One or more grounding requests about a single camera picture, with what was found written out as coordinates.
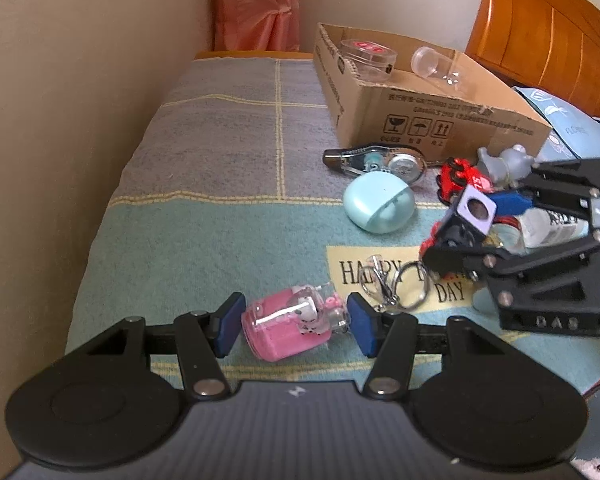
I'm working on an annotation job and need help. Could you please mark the red toy car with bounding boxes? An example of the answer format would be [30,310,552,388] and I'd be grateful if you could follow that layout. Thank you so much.
[419,158,495,261]

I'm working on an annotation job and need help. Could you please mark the pink keychain bottle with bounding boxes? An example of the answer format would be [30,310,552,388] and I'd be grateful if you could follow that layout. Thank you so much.
[242,283,350,362]

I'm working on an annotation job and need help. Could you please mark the wooden headboard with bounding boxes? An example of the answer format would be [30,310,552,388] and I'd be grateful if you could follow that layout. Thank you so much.
[466,0,600,118]

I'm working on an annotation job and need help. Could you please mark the brown cardboard box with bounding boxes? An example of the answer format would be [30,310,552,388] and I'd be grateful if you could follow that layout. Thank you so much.
[313,24,550,162]

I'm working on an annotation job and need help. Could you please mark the metal key rings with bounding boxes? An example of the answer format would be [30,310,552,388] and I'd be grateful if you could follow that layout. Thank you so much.
[356,253,430,311]

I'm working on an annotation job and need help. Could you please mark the grey elephant toy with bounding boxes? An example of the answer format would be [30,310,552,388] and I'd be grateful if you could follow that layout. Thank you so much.
[477,144,535,188]

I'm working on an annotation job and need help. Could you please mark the clear case red label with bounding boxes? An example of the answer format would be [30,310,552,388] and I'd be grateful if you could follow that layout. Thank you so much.
[339,39,398,82]

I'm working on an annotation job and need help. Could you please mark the white green medical bottle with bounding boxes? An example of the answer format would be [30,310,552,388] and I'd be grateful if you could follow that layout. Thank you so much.
[489,208,588,255]

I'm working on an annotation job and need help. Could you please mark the mint green egg case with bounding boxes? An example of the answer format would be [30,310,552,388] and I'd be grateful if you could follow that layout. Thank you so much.
[342,171,416,234]

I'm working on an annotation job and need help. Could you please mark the clear plastic jar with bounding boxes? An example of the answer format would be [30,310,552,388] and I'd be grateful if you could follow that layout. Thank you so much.
[411,47,460,86]

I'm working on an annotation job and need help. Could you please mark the black white cube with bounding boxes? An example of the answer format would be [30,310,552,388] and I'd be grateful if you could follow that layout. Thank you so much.
[436,185,496,247]

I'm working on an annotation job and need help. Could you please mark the light blue pillow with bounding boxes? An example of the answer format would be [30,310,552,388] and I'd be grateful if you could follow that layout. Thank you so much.
[515,87,600,162]

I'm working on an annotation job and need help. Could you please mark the pink curtain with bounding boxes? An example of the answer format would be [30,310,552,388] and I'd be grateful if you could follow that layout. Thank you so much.
[214,0,300,51]

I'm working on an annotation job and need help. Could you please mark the correction tape dispenser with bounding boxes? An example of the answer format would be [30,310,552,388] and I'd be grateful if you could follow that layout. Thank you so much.
[322,144,428,185]

